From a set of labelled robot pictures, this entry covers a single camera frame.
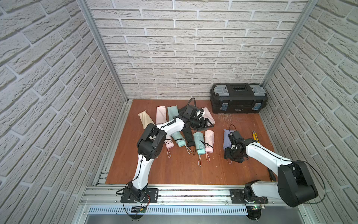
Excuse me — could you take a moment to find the mint green sleeved umbrella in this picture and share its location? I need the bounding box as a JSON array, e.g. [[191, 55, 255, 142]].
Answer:
[[167, 106, 179, 121]]

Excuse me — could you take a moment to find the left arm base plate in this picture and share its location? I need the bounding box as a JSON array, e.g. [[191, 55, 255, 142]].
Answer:
[[119, 187, 159, 203]]

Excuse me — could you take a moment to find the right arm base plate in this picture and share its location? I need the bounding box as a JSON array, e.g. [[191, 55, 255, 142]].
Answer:
[[229, 188, 269, 204]]

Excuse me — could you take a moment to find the yellow utility knife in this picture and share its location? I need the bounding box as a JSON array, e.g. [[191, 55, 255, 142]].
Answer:
[[252, 131, 259, 142]]

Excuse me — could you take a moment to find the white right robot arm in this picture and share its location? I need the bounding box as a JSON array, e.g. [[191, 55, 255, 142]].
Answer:
[[224, 131, 318, 207]]

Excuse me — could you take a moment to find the light pink sleeved umbrella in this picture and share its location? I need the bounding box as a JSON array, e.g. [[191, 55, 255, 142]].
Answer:
[[156, 106, 167, 125]]

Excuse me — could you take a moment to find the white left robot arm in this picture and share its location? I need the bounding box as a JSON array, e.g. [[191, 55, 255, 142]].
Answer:
[[127, 115, 214, 201]]

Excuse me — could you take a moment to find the beige umbrella sleeve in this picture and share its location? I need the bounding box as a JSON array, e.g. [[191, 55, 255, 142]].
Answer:
[[138, 110, 154, 129]]

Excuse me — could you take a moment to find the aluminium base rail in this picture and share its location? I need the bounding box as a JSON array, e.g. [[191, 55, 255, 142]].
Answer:
[[71, 184, 318, 224]]

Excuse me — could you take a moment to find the lilac sleeved umbrella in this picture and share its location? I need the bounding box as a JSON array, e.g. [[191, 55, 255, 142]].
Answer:
[[223, 129, 237, 161]]

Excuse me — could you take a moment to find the black umbrella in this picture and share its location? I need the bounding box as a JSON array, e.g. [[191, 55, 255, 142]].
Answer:
[[182, 127, 195, 155]]

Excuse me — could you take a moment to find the black yellow screwdriver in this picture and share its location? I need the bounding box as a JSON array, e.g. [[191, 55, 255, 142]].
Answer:
[[268, 169, 277, 182]]

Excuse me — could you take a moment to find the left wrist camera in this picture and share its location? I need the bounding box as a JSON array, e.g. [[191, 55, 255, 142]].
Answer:
[[179, 98, 204, 120]]

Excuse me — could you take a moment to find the black plastic toolbox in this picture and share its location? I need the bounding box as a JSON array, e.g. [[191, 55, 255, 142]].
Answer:
[[210, 84, 268, 114]]

